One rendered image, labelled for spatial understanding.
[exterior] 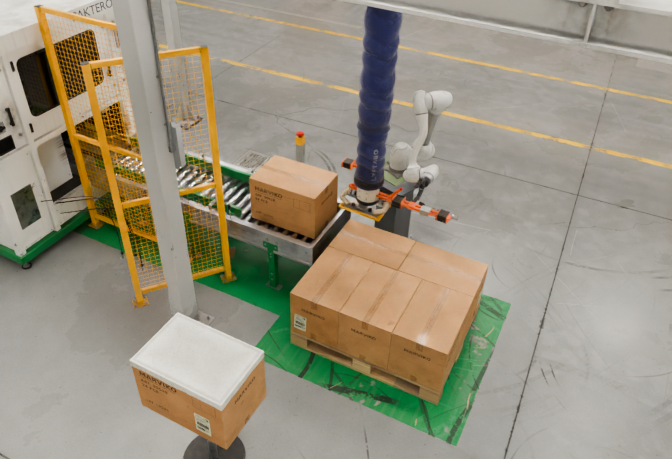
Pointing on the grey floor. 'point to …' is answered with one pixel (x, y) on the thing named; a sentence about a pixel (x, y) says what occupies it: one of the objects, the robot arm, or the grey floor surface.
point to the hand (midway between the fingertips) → (415, 193)
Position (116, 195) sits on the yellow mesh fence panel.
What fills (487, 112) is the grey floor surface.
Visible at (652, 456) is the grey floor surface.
